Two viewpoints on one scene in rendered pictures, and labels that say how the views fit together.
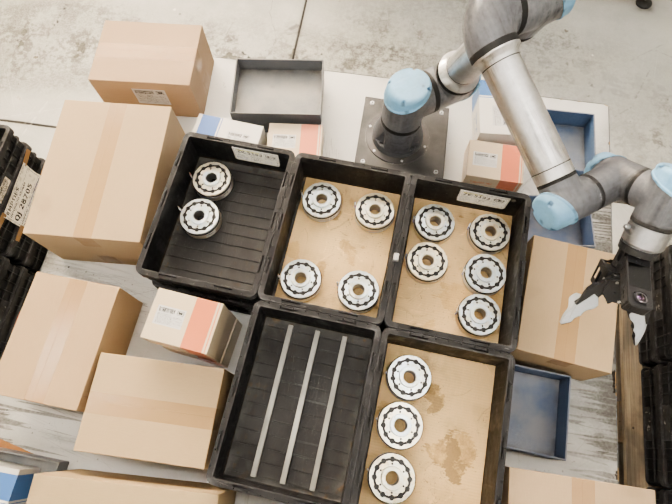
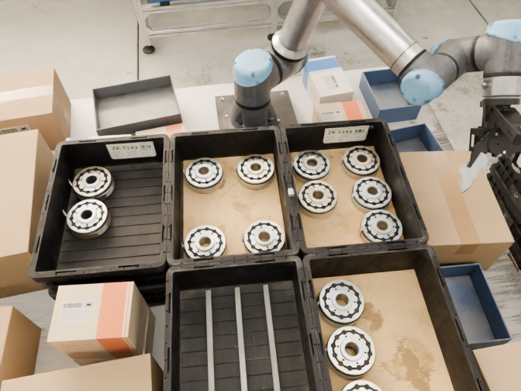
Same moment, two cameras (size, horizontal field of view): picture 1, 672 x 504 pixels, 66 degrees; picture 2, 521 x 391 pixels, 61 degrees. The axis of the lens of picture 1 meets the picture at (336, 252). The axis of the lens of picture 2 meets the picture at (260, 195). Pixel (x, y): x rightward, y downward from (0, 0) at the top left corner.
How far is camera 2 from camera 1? 0.35 m
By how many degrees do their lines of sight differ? 17
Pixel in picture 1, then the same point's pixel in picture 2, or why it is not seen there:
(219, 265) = (119, 257)
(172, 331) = (83, 325)
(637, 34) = not seen: hidden behind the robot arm
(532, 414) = (460, 313)
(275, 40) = not seen: hidden behind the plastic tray
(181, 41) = (36, 82)
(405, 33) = (225, 79)
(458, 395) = (392, 306)
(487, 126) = (324, 91)
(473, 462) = (434, 365)
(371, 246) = (262, 200)
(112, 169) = not seen: outside the picture
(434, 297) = (335, 226)
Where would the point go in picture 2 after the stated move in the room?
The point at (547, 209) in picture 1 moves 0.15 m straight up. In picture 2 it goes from (416, 83) to (442, 15)
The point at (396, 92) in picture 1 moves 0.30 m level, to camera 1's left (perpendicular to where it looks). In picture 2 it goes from (244, 67) to (143, 91)
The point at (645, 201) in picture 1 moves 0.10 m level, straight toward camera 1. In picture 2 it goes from (491, 55) to (474, 81)
